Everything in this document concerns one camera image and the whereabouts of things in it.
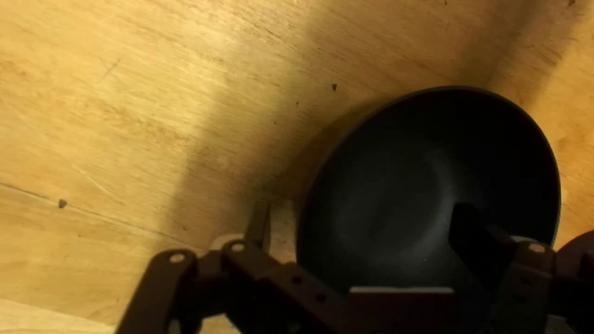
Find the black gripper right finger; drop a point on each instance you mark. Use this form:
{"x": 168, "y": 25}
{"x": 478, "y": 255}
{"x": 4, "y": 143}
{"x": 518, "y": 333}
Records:
{"x": 535, "y": 290}

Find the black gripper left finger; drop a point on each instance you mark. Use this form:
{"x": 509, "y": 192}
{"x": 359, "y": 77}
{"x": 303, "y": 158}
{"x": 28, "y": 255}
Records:
{"x": 242, "y": 281}

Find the black bowl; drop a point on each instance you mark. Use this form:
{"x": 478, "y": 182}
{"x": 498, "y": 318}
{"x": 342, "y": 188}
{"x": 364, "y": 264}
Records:
{"x": 379, "y": 210}

